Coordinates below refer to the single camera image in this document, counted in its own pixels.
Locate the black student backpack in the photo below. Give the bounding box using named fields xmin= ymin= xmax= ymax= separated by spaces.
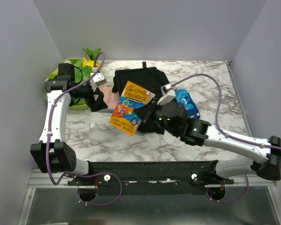
xmin=112 ymin=63 xmax=169 ymax=135

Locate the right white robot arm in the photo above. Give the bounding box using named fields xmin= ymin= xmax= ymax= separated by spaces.
xmin=134 ymin=101 xmax=281 ymax=184

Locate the blue patterned pencil case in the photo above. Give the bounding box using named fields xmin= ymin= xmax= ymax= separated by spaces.
xmin=175 ymin=89 xmax=200 ymax=119

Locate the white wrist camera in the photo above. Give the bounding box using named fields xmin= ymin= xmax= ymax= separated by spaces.
xmin=157 ymin=84 xmax=176 ymax=105
xmin=89 ymin=72 xmax=107 ymax=91

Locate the yellow leafy vegetable toy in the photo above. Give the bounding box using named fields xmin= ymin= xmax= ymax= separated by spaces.
xmin=82 ymin=57 xmax=101 ymax=68

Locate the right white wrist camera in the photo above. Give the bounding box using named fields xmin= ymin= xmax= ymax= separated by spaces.
xmin=157 ymin=84 xmax=176 ymax=105

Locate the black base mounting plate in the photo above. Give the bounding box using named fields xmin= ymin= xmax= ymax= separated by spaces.
xmin=68 ymin=160 xmax=234 ymax=195

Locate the purple cable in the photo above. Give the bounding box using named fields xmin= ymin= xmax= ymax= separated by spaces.
xmin=166 ymin=74 xmax=281 ymax=204
xmin=45 ymin=52 xmax=124 ymax=207

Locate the orange treehouse book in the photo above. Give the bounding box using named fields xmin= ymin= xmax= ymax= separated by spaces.
xmin=109 ymin=81 xmax=155 ymax=136

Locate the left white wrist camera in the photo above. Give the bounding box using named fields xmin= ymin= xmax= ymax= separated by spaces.
xmin=89 ymin=72 xmax=107 ymax=91

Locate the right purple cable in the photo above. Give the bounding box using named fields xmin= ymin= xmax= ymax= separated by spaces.
xmin=166 ymin=74 xmax=281 ymax=204

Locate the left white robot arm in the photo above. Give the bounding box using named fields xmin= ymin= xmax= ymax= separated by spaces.
xmin=30 ymin=63 xmax=107 ymax=185

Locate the aluminium rail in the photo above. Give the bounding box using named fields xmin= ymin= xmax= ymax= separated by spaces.
xmin=28 ymin=169 xmax=277 ymax=188

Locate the pink notebook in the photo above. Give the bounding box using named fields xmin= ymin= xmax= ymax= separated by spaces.
xmin=99 ymin=86 xmax=119 ymax=113

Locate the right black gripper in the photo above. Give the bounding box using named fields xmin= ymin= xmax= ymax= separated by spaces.
xmin=133 ymin=97 xmax=177 ymax=137

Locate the green lettuce toy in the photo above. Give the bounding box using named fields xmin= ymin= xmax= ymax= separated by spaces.
xmin=73 ymin=59 xmax=92 ymax=83

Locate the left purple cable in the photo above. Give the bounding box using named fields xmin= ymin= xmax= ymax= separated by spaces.
xmin=45 ymin=52 xmax=124 ymax=207

